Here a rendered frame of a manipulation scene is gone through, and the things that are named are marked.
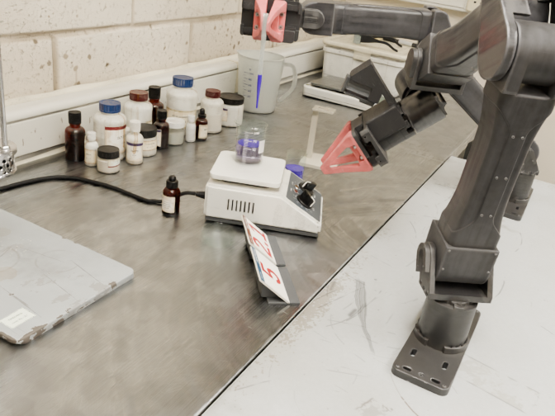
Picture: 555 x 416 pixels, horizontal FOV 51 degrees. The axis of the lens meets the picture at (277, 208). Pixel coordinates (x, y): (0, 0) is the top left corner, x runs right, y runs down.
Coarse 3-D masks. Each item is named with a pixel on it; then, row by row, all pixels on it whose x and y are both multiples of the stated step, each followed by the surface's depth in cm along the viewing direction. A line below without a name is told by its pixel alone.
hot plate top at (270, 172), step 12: (228, 156) 104; (216, 168) 98; (228, 168) 99; (240, 168) 100; (252, 168) 100; (264, 168) 101; (276, 168) 102; (228, 180) 96; (240, 180) 96; (252, 180) 96; (264, 180) 96; (276, 180) 97
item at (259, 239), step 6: (252, 228) 93; (258, 228) 96; (252, 234) 90; (258, 234) 93; (264, 234) 96; (258, 240) 90; (264, 240) 93; (258, 246) 88; (264, 246) 91; (264, 252) 89; (270, 252) 91
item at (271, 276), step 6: (258, 252) 86; (264, 258) 86; (264, 264) 84; (270, 264) 86; (264, 270) 82; (270, 270) 84; (276, 270) 87; (264, 276) 80; (270, 276) 82; (276, 276) 84; (270, 282) 80; (276, 282) 82; (276, 288) 80; (282, 288) 83; (282, 294) 81
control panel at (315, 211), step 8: (296, 176) 108; (288, 184) 102; (296, 184) 104; (288, 192) 99; (296, 192) 101; (296, 200) 99; (320, 200) 106; (304, 208) 98; (312, 208) 101; (312, 216) 98
